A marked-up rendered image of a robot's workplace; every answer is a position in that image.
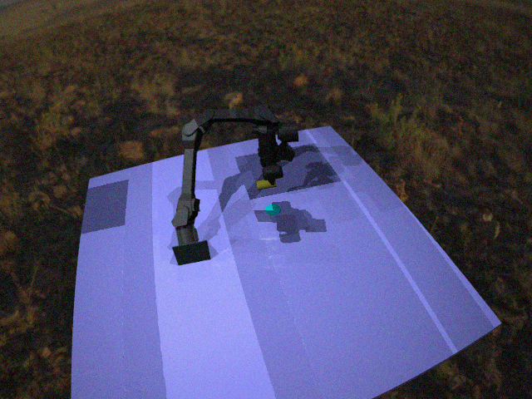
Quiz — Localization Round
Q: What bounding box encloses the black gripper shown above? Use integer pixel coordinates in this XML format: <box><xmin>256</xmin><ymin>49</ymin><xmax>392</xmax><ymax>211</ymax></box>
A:
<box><xmin>258</xmin><ymin>143</ymin><xmax>283</xmax><ymax>185</ymax></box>

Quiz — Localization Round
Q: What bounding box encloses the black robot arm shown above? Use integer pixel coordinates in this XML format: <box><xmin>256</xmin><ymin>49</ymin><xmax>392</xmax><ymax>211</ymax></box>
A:
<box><xmin>171</xmin><ymin>105</ymin><xmax>298</xmax><ymax>246</ymax></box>

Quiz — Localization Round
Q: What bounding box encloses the yellow cylinder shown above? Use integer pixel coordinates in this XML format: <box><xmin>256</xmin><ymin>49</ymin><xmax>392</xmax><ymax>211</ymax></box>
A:
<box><xmin>256</xmin><ymin>180</ymin><xmax>277</xmax><ymax>190</ymax></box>

